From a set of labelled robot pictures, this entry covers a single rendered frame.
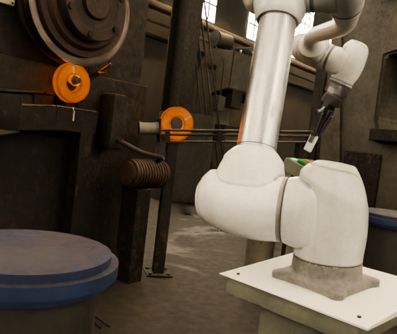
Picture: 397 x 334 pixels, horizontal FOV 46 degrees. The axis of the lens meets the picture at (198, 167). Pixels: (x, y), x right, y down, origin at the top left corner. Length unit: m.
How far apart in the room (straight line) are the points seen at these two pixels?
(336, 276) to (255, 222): 0.20
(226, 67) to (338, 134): 5.91
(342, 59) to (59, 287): 1.38
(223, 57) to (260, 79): 8.73
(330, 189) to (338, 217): 0.06
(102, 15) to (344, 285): 1.33
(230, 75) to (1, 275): 9.11
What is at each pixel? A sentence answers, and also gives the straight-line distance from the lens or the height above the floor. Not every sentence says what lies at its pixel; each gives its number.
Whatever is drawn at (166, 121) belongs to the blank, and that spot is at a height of 0.71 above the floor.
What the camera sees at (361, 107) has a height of 1.06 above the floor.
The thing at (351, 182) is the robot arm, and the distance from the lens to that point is 1.03.
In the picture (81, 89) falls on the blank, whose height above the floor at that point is 0.79.
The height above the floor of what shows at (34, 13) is 1.03.
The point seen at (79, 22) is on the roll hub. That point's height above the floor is 1.02.
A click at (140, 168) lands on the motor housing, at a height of 0.50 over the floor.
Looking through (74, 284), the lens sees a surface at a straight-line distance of 0.74.
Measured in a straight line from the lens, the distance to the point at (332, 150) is 4.19.
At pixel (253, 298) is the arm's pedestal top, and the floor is 0.32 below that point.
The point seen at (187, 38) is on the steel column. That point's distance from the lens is 6.21.
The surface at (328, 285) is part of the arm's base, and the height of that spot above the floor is 0.38.
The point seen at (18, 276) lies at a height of 0.43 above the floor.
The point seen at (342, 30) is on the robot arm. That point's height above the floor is 1.03.
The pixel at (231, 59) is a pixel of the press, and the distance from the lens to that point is 9.75.
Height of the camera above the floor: 0.66
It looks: 4 degrees down
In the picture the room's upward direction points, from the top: 7 degrees clockwise
